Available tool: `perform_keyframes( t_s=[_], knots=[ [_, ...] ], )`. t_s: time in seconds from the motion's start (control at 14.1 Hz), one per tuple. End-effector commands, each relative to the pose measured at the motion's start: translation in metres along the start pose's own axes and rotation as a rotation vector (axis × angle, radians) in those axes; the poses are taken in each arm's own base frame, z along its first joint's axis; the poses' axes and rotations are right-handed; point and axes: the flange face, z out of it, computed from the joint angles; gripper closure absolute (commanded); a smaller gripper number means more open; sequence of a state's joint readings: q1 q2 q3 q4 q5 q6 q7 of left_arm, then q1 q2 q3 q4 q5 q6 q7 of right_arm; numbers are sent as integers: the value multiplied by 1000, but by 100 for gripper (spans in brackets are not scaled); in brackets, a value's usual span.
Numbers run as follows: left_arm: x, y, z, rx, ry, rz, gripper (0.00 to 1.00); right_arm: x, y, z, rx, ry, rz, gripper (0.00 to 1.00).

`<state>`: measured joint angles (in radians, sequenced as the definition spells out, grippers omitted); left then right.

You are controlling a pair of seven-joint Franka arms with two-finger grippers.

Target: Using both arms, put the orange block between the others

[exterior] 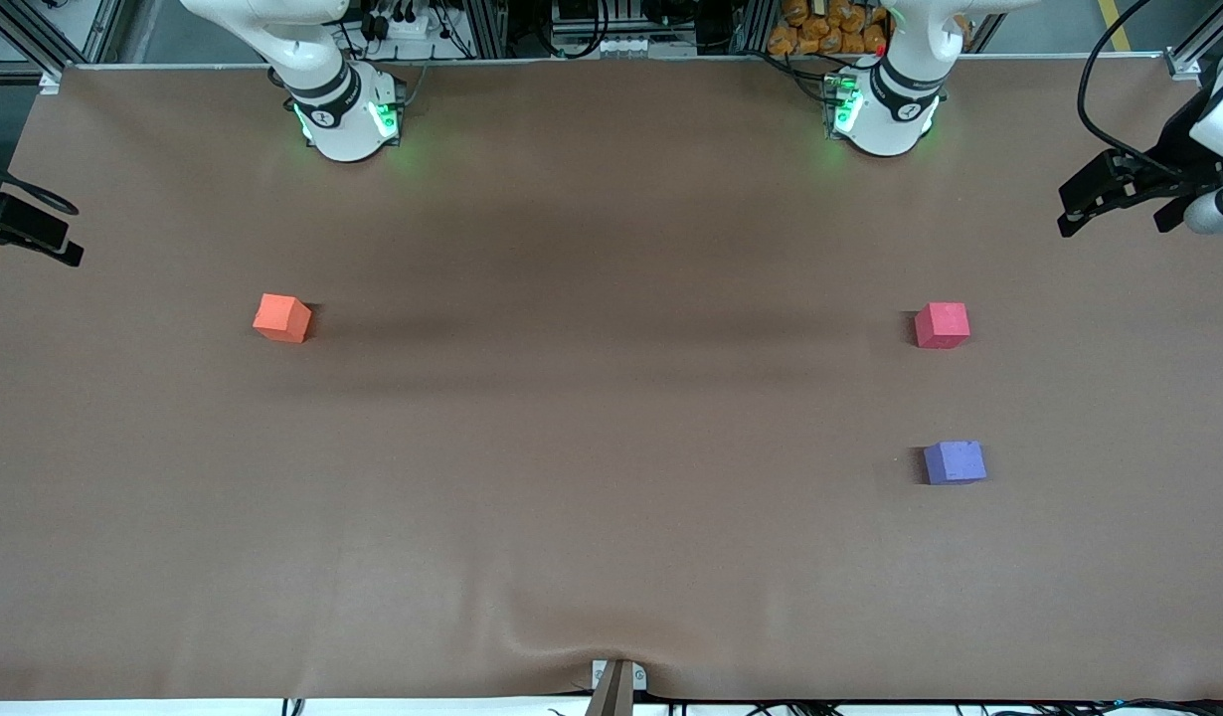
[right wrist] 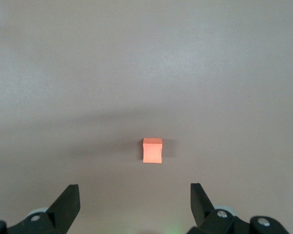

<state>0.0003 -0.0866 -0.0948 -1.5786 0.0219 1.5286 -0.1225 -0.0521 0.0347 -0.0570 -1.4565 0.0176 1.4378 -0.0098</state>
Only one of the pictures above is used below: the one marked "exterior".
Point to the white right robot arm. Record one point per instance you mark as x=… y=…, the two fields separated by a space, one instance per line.
x=338 y=119

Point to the pile of orange objects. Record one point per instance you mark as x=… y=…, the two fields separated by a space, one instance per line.
x=830 y=28

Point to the aluminium frame post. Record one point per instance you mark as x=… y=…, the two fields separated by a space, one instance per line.
x=485 y=28

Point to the orange foam block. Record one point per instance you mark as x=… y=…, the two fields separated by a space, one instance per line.
x=281 y=318

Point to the red foam block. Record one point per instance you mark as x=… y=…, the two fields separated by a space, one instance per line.
x=942 y=325

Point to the white connector block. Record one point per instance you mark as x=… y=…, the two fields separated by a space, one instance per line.
x=651 y=46

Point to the purple foam block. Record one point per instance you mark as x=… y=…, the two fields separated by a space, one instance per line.
x=955 y=463

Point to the white power strip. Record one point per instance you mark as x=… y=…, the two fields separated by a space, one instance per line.
x=411 y=27

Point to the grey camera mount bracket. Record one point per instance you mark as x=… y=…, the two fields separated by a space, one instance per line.
x=612 y=694

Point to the brown table mat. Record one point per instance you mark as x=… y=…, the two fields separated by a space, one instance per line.
x=611 y=447

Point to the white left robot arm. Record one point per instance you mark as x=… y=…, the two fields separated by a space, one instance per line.
x=890 y=119

